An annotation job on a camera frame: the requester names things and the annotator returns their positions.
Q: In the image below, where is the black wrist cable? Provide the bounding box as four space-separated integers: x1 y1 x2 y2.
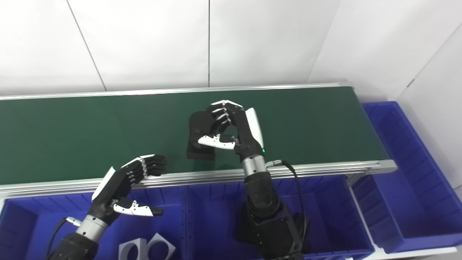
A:
45 216 82 259
266 160 308 246

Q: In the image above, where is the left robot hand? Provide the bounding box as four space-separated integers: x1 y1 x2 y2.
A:
88 154 167 226

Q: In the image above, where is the green conveyor belt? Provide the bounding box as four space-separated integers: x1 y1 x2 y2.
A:
0 82 397 199

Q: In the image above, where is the black cylinder-on-block part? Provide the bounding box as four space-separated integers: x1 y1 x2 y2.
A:
235 212 311 253
186 110 237 161

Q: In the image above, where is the blue plastic bin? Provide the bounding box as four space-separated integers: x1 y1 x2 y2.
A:
352 101 462 253
0 195 188 260
184 174 376 260

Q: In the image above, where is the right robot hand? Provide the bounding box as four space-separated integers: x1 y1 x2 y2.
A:
198 100 266 161

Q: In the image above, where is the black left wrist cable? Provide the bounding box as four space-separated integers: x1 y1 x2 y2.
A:
45 216 82 259

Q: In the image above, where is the aluminium conveyor leg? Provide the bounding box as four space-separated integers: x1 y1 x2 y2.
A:
346 173 366 186

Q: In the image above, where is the white square part with hole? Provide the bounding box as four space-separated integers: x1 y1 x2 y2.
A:
118 238 148 260
146 233 176 260

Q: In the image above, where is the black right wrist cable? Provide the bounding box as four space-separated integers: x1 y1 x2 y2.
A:
266 160 308 246

